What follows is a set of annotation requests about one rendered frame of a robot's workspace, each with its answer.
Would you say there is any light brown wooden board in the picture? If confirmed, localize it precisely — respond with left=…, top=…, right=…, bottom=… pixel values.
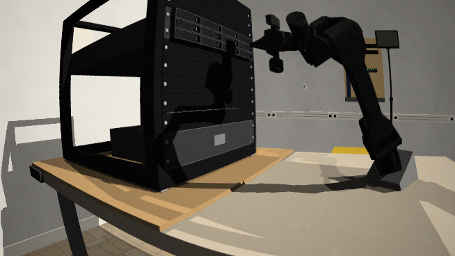
left=32, top=147, right=293, bottom=232

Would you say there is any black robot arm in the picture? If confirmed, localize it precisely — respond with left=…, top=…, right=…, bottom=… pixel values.
left=264, top=11, right=402, bottom=176

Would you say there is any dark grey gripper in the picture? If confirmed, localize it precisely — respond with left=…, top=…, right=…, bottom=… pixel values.
left=250, top=15, right=297, bottom=73

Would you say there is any black server rack frame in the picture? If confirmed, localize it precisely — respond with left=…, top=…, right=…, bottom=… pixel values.
left=59, top=0, right=256, bottom=193

